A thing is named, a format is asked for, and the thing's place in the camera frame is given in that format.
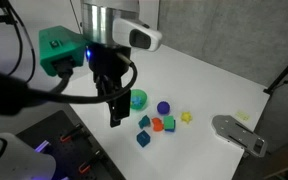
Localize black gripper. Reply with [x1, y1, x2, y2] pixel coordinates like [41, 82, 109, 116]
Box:
[87, 43, 134, 129]

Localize green rubber block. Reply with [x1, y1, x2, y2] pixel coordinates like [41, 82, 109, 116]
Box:
[163, 115, 176, 131]

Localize light blue rubber toy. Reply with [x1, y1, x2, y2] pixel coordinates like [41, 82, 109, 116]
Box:
[131, 95, 144, 106]

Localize green plastic bowl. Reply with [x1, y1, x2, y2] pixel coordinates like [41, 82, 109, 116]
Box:
[129, 88, 149, 111]

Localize teal rubber toy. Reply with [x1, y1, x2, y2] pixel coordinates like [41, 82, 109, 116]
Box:
[138, 114, 151, 130]

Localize dark blue rubber cube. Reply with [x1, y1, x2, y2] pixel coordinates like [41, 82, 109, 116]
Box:
[136, 129, 152, 148]

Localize purple bumpy ball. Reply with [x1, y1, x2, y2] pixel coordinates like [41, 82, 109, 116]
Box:
[156, 100, 171, 116]

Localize orange rubber toy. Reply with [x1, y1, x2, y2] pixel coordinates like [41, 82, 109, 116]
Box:
[151, 117, 165, 132]

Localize yellow star toy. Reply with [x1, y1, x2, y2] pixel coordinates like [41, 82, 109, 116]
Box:
[179, 111, 193, 125]

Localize purple glowing light strip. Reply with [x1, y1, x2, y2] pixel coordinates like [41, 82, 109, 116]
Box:
[33, 139, 52, 154]

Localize grey metal mounting plate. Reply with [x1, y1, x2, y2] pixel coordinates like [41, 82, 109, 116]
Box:
[211, 114, 268, 159]

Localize yellow sticky note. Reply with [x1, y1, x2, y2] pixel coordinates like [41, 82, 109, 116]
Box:
[234, 110, 252, 122]

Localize black tripod stand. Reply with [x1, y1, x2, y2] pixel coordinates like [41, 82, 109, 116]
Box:
[263, 48, 288, 96]

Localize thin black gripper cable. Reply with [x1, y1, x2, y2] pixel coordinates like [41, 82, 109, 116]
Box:
[27, 53, 139, 105]

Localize orange handled toggle clamp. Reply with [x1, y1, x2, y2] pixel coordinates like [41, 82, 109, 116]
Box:
[78, 149, 105, 174]
[59, 123, 85, 144]

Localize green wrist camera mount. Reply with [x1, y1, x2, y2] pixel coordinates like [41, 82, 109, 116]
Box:
[38, 25, 87, 78]

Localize thick black camera cable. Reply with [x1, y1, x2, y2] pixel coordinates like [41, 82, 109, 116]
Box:
[0, 59, 76, 116]

